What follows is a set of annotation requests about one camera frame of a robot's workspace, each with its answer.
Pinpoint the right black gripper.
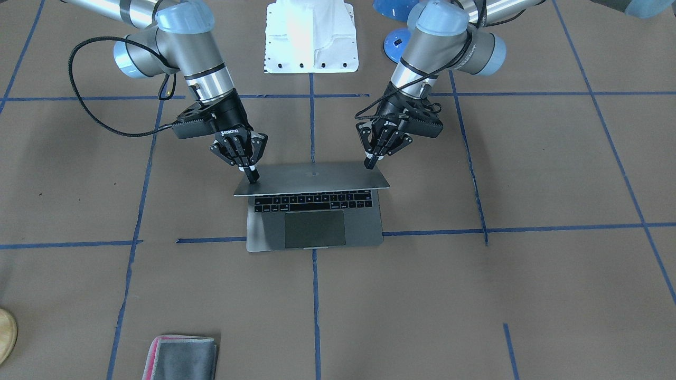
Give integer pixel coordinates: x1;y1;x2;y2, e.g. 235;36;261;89
203;89;268;184

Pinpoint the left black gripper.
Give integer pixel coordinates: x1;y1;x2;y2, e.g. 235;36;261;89
355;84;423;170

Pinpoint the grey laptop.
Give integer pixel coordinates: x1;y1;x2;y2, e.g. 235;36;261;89
234;162;390;252

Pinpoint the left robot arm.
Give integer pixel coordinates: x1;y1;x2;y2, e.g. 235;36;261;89
354;1;540;170

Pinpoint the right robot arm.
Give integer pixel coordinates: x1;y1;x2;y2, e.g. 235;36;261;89
74;1;268;183

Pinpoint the blue desk lamp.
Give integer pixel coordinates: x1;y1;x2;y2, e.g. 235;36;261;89
372;1;420;63

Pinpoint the folded grey pink cloth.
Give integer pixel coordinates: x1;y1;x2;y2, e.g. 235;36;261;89
142;335;218;379

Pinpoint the wooden mug tree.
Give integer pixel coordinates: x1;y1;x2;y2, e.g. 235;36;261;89
1;308;18;365

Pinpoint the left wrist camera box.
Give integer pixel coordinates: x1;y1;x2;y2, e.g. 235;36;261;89
403;103;444;139

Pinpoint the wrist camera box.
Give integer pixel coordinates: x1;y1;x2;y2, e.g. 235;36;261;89
403;103;444;139
171;102;217;139

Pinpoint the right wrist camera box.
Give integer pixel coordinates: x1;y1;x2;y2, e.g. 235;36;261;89
171;102;217;139

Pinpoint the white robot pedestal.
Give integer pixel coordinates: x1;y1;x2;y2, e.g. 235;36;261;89
264;1;359;74

